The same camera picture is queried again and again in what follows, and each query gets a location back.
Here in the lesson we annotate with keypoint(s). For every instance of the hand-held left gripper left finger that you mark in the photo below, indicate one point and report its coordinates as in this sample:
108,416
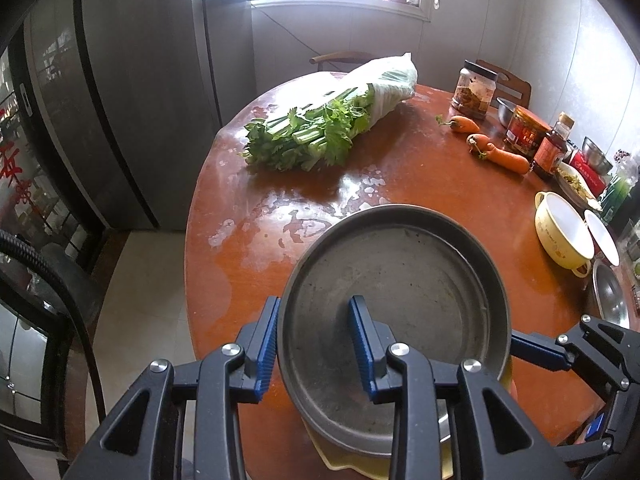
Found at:
265,350

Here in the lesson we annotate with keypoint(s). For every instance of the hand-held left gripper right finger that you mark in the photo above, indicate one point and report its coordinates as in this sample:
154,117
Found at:
362,345

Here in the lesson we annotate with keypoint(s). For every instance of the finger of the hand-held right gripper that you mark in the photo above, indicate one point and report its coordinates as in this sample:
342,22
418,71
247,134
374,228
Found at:
597,425
535,352

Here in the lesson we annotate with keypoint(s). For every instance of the round steel pan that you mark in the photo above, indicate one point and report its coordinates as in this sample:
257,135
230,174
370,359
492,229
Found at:
425,285

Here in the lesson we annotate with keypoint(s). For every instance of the large steel bowl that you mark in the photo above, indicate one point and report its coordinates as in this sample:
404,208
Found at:
612,295

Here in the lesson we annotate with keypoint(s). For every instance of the yellow shell-shaped plate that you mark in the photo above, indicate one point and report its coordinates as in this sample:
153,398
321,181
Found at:
350,466

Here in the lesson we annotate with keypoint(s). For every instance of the yellow bowl white inside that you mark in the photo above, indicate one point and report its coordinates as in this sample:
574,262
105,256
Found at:
562,230

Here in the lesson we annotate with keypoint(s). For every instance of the red bowl white inside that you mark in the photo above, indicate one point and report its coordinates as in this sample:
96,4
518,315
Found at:
602,237

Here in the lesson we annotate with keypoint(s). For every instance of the white dish with food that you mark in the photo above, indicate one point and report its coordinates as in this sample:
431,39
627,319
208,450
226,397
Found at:
575,185

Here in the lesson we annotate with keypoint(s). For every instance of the green drink bottle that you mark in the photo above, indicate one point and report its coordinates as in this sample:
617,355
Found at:
617,195

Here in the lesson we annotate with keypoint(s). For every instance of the red box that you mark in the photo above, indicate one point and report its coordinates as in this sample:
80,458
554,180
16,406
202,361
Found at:
590,175

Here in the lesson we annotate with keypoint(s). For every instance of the large carrot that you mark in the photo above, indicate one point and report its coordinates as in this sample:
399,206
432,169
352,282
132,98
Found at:
510,160

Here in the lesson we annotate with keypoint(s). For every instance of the dark sauce bottle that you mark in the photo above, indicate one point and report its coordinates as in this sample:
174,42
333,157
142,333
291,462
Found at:
550,152

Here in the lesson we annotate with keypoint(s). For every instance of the steel cup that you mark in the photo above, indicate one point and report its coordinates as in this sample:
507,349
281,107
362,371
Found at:
597,155

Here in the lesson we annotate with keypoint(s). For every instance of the small carrot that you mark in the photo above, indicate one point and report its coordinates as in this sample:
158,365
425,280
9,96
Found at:
465,123
479,144

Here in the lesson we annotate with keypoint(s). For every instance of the bagged celery bunch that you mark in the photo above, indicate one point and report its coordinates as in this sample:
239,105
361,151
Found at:
320,130

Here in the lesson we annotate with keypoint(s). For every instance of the red-lid sauce jar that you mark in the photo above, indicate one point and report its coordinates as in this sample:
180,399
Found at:
525,132

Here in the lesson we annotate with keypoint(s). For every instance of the small steel bowl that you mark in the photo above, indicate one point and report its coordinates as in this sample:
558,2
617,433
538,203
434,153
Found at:
506,110

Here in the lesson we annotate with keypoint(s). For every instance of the black-lid pickle jar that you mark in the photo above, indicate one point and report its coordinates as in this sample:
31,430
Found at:
472,92

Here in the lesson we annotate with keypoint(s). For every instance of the wooden chair with curved back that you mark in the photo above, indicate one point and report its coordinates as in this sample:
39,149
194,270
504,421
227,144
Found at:
340,57

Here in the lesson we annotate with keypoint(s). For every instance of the grey refrigerator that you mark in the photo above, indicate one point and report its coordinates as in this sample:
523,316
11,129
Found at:
140,85

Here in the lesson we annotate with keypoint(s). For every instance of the glass door with red decal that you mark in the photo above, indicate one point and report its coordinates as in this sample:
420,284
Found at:
30,175

